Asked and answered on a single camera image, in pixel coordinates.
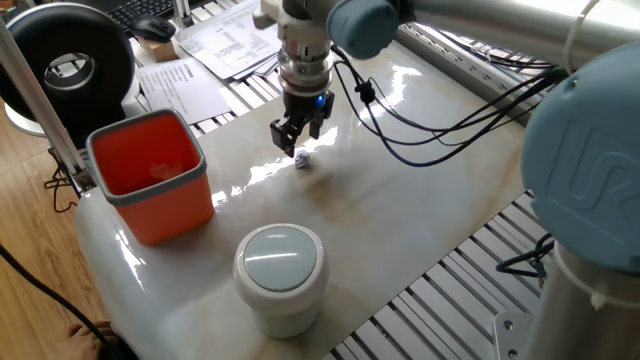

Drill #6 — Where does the printed paper stack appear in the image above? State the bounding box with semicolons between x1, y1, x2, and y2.
174;0;284;82

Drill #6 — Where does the thick black floor cable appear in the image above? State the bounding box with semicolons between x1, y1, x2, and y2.
0;243;127;360

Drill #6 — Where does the aluminium profile bar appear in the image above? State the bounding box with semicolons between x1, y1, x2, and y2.
0;17;97;192

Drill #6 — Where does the black keyboard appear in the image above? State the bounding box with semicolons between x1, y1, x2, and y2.
102;0;176;36

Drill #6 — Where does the black cable clip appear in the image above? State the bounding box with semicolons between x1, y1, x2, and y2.
354;79;377;106

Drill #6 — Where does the metal stand post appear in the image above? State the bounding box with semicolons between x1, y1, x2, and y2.
171;0;196;30

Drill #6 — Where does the white round lidded container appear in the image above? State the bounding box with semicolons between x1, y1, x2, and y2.
232;223;331;340

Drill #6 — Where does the silver robot mounting plate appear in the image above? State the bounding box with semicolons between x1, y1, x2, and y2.
492;312;537;360

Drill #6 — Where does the black round ring fan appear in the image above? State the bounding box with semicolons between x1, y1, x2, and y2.
0;2;137;150

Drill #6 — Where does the small cardboard box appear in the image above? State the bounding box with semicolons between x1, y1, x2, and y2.
137;37;180;64

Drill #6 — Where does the black computer mouse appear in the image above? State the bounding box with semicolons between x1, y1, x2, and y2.
129;14;177;44

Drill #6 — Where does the single printed paper sheet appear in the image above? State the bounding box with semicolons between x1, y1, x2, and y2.
134;56;233;126

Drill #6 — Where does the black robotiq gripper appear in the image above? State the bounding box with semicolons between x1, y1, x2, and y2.
269;89;336;159

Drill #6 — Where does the orange bin with grey rim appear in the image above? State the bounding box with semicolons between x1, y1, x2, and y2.
85;108;216;247

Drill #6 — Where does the bare human foot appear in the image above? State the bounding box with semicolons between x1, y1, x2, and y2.
58;321;120;360

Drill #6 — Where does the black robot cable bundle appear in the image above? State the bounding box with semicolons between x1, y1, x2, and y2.
332;43;569;149

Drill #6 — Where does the dark blue cable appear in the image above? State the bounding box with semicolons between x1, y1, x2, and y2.
332;44;569;168

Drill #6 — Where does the thin black floor wire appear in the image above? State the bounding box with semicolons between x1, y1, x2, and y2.
43;166;80;215

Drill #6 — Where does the glossy marble pattern slab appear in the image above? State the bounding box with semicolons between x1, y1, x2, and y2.
73;39;531;360

